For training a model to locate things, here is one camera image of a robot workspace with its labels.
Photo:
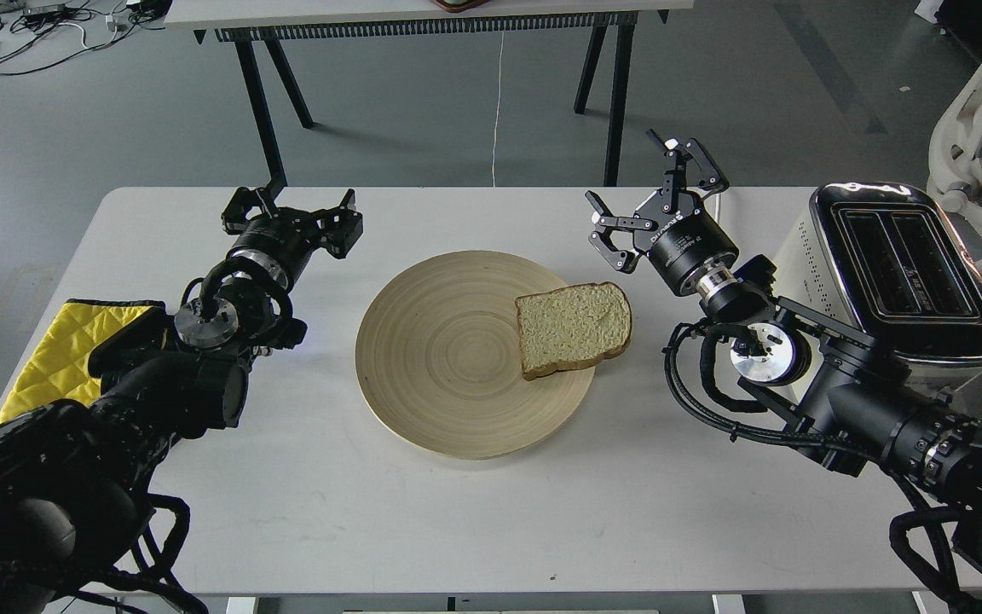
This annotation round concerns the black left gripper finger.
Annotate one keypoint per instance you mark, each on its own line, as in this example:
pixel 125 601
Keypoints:
pixel 335 229
pixel 246 207

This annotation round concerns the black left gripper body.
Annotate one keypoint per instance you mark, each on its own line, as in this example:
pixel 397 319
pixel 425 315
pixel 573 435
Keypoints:
pixel 282 244

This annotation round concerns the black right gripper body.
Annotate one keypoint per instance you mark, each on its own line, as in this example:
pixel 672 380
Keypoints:
pixel 683 241

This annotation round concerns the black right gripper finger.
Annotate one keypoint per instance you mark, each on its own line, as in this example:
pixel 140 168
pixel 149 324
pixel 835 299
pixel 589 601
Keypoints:
pixel 691 175
pixel 606 223

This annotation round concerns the slice of bread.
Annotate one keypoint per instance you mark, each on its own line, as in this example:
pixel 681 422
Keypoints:
pixel 572 328

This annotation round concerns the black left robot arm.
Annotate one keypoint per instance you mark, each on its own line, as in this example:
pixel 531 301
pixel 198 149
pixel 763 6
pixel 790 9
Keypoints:
pixel 75 503

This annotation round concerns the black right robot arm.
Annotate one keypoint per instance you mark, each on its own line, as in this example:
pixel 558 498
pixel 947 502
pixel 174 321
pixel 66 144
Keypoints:
pixel 827 372

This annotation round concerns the cream two-slot toaster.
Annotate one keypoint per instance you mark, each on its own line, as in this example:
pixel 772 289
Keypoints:
pixel 884 258

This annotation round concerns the round bamboo plate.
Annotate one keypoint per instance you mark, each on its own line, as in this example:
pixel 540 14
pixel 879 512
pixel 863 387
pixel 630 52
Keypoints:
pixel 438 358

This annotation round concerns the background table with black legs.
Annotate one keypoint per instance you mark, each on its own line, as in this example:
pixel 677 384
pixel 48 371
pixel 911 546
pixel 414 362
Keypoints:
pixel 310 69

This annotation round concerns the yellow quilted cloth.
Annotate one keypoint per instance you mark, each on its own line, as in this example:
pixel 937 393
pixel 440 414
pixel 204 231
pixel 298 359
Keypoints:
pixel 59 367

